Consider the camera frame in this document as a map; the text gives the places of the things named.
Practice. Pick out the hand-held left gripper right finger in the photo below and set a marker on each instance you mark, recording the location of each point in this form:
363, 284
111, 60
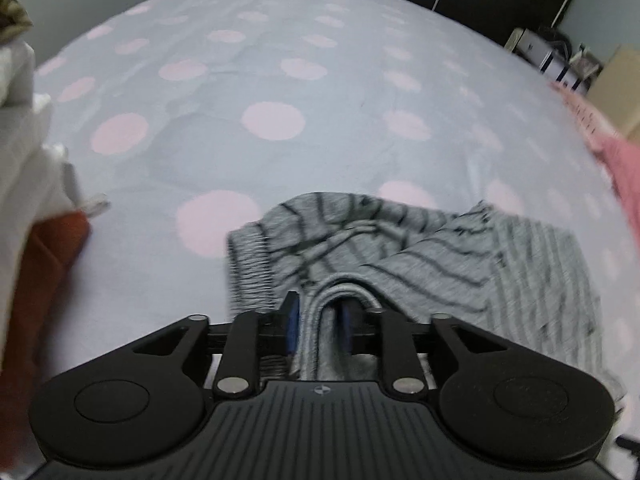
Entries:
346, 330

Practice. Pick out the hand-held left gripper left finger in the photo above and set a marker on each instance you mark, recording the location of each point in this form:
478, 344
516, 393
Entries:
292, 325

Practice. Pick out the grey striped shirt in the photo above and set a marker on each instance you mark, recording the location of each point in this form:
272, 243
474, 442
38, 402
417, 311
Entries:
440, 270

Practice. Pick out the rust orange cloth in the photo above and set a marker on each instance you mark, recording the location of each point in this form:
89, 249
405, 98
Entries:
35, 270

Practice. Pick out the bed with polka dot sheet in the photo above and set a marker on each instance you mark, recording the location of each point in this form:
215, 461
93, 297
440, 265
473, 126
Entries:
300, 60

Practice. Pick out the white cloth pile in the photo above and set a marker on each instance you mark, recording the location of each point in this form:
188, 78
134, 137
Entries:
20, 160

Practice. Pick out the pink blanket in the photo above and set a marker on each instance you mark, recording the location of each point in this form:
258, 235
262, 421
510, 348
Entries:
625, 170

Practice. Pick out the white storage unit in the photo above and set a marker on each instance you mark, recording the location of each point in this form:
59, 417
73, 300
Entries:
530, 45

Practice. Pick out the cardboard box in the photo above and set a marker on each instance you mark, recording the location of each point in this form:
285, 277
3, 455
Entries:
620, 85

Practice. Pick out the brown patterned cloth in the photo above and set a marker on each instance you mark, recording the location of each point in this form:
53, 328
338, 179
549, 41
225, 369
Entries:
12, 10

